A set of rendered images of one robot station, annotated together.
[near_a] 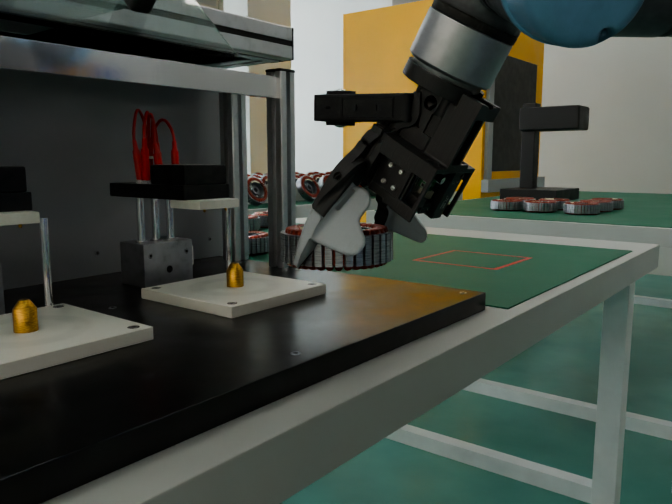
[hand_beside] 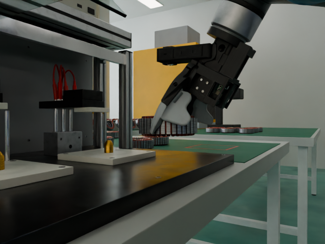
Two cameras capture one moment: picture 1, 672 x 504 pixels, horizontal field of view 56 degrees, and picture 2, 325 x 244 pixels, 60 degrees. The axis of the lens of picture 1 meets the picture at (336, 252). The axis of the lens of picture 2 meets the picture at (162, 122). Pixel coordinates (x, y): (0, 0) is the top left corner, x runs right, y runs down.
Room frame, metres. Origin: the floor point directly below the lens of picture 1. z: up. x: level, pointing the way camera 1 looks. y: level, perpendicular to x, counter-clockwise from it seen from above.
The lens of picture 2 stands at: (0.09, 0.08, 0.86)
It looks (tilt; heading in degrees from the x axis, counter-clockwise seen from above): 1 degrees down; 352
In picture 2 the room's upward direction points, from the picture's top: straight up
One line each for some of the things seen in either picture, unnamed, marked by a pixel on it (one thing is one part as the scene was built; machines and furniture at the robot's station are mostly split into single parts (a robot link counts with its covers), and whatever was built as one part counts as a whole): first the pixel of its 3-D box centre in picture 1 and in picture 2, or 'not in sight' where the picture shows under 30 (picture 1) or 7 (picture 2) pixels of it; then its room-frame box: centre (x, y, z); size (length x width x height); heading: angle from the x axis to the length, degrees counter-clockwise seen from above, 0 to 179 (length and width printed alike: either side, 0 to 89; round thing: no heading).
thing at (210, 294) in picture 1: (235, 290); (108, 155); (0.71, 0.12, 0.78); 0.15 x 0.15 x 0.01; 52
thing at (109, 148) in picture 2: (234, 274); (108, 146); (0.71, 0.12, 0.80); 0.02 x 0.02 x 0.03
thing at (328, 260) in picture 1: (336, 244); (168, 125); (0.62, 0.00, 0.84); 0.11 x 0.11 x 0.04
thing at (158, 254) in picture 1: (157, 260); (63, 142); (0.80, 0.23, 0.80); 0.07 x 0.05 x 0.06; 142
